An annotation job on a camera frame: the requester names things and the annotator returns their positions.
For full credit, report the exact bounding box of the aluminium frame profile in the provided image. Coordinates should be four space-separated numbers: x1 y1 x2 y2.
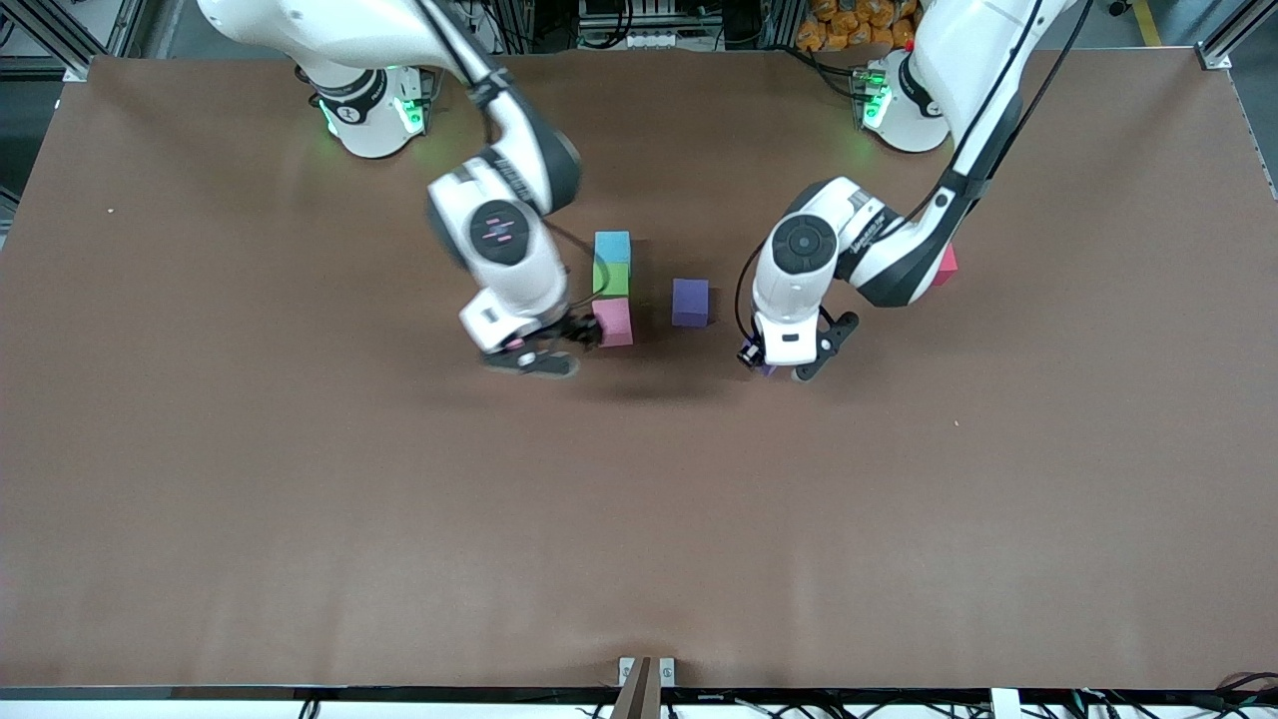
0 0 151 83
1193 0 1278 73

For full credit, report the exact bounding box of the large table cover sheet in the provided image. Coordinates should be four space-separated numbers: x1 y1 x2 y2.
0 50 1278 692

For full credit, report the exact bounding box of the black base cable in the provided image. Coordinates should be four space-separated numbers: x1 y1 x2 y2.
794 45 870 99

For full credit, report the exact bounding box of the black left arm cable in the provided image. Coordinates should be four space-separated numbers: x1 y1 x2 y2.
736 0 1094 349

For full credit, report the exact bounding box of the pile of orange bags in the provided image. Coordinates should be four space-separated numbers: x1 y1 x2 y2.
796 0 918 54

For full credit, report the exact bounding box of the black cable bundle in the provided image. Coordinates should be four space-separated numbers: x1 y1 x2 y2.
1073 671 1278 719

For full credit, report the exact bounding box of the white equipment rack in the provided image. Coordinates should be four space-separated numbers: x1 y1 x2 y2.
577 0 692 51

